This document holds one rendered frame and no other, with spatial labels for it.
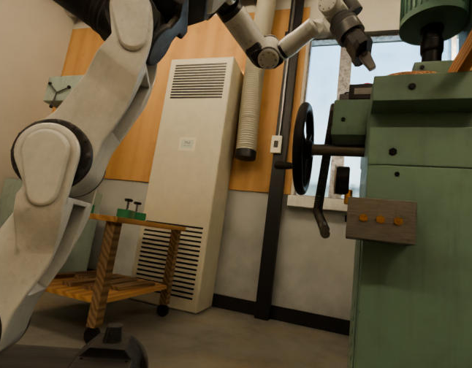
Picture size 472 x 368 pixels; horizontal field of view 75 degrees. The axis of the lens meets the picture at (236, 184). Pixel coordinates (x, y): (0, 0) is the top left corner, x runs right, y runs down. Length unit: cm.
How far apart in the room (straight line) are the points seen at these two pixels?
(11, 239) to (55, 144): 20
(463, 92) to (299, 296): 172
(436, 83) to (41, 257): 85
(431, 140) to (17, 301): 87
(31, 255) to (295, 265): 177
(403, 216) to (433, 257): 12
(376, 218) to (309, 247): 158
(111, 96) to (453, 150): 72
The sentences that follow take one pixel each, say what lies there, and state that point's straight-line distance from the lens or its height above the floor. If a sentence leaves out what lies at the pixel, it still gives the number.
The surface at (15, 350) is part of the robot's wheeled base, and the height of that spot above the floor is 17.
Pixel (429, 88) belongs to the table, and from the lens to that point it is 77.
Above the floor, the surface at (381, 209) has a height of 60.
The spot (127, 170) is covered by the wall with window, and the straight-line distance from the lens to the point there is 280.
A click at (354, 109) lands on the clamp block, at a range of 99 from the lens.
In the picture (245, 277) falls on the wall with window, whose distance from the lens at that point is 228.
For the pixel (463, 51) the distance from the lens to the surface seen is 78.
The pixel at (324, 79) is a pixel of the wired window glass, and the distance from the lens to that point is 261.
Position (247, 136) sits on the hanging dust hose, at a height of 122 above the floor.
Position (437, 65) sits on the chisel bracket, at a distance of 107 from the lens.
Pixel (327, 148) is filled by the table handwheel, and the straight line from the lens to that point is 97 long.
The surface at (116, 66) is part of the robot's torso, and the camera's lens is 71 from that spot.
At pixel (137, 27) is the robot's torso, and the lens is 74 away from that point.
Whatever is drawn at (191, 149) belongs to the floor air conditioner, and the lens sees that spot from 221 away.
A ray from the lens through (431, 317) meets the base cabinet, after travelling 74.
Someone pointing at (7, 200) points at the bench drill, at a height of 55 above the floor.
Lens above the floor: 51
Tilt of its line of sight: 10 degrees up
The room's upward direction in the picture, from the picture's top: 8 degrees clockwise
